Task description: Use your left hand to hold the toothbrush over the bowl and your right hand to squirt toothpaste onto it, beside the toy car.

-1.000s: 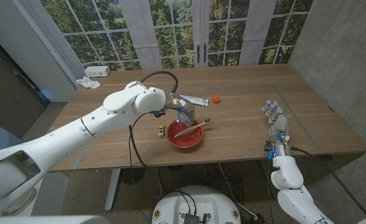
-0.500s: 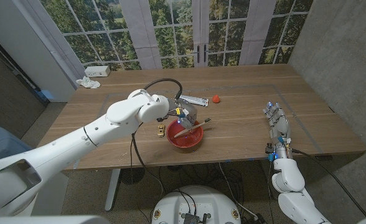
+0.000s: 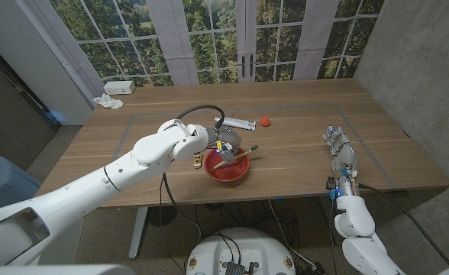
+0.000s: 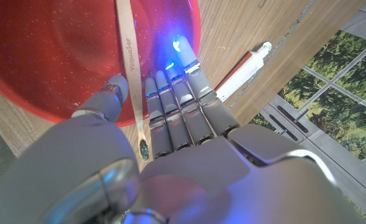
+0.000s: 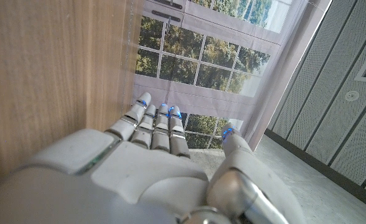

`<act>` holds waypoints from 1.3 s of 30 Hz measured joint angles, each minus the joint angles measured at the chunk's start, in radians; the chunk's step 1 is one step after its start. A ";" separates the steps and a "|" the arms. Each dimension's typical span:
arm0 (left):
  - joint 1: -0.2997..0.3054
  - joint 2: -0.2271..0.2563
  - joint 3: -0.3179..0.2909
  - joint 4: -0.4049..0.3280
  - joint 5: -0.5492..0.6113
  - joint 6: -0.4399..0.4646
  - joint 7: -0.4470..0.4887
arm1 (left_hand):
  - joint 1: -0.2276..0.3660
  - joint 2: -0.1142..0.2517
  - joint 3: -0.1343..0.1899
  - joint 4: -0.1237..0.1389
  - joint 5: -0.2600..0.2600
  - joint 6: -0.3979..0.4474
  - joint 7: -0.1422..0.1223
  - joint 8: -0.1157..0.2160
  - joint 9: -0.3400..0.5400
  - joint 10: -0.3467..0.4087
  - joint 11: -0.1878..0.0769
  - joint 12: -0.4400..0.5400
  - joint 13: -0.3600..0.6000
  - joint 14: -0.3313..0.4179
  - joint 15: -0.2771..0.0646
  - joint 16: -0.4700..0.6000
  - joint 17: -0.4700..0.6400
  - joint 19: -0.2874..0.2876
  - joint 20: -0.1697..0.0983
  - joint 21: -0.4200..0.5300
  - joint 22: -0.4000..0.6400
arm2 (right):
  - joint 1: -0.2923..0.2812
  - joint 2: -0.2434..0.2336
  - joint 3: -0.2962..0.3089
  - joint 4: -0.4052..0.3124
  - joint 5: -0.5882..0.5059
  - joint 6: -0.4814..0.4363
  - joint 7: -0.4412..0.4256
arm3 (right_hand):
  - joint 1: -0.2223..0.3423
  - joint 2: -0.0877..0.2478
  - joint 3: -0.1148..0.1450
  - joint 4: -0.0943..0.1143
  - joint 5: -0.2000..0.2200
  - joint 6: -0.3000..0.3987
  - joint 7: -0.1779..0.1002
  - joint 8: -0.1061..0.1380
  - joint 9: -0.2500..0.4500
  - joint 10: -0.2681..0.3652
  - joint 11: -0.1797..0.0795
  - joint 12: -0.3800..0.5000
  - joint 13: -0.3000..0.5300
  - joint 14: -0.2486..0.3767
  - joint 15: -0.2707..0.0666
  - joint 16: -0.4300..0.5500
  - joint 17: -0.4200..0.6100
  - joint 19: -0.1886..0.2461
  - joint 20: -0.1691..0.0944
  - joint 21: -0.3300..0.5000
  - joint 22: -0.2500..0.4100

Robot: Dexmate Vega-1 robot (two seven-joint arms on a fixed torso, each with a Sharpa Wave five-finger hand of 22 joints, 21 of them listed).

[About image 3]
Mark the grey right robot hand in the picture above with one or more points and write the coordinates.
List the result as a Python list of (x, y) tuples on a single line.
[(342, 153)]

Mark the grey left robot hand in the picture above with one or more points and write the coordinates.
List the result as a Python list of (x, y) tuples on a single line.
[(228, 139)]

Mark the white toothpaste tube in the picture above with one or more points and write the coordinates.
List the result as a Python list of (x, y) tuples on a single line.
[(241, 123)]

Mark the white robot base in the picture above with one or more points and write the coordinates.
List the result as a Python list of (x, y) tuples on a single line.
[(243, 248)]

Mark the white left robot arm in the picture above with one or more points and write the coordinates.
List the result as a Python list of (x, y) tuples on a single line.
[(94, 187)]

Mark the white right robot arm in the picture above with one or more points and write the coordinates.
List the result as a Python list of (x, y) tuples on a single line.
[(356, 225)]

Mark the red bowl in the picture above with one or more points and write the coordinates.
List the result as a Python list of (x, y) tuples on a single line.
[(228, 173)]

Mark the yellow toy car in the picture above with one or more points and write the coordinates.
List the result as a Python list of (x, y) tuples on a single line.
[(197, 161)]

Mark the red toy strawberry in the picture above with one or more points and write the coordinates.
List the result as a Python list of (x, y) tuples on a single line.
[(265, 121)]

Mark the black round floor fan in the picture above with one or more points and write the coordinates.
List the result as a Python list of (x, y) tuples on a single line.
[(162, 216)]

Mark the printed window backdrop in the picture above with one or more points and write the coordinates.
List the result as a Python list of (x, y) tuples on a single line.
[(171, 38)]

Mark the white power strip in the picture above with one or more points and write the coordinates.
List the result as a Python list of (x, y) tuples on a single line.
[(119, 87)]

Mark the crumpled white tissue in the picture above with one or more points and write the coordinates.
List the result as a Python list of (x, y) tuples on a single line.
[(108, 101)]

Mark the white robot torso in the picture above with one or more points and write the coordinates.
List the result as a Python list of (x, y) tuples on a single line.
[(56, 270)]

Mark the blue grey bin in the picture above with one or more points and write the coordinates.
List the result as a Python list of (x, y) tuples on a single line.
[(3, 183)]

